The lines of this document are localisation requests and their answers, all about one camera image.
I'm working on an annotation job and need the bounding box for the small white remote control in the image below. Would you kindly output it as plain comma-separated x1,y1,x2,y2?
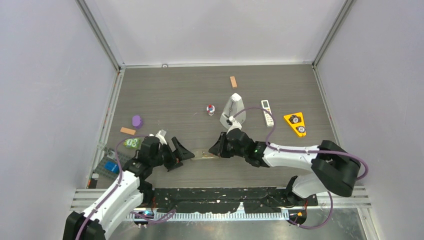
260,100,274,127

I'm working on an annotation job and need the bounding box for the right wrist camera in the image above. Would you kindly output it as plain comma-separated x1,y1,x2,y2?
226,116,242,134

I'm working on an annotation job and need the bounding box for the green monster lego toy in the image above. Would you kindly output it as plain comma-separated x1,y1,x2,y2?
123,137,141,149

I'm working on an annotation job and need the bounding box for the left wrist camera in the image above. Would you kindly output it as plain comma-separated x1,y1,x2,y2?
148,129,168,145

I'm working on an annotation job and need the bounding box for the grey lego baseplate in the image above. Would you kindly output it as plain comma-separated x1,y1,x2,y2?
93,147,119,181

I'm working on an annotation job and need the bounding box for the small wooden block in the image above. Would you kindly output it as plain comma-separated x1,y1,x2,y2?
229,76,238,89

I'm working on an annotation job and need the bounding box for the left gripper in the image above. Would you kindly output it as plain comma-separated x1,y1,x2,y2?
150,137,194,172

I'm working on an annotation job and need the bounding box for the small red blue figurine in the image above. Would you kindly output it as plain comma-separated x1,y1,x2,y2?
206,104,215,116

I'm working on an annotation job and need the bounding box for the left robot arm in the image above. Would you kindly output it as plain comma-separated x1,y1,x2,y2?
63,132,195,240

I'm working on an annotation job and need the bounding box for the wooden block left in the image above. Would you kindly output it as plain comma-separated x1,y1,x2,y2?
120,127,136,136

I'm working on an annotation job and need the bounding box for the blue green lego brick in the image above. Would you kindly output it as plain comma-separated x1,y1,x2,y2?
104,161,120,174

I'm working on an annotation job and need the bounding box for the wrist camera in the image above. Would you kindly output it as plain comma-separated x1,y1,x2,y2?
148,129,168,145
226,116,242,134

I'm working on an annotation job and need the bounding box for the purple toy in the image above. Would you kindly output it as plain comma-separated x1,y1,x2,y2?
131,115,144,129

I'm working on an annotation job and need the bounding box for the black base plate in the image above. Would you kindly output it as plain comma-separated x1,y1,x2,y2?
147,187,318,214

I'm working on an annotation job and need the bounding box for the grey rounded remote control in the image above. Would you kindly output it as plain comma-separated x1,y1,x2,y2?
191,149,219,161

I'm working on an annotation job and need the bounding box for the yellow triangle toy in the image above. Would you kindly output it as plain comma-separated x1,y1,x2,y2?
283,112,307,138

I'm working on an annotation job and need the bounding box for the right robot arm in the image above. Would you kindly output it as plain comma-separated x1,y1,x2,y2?
208,129,361,205

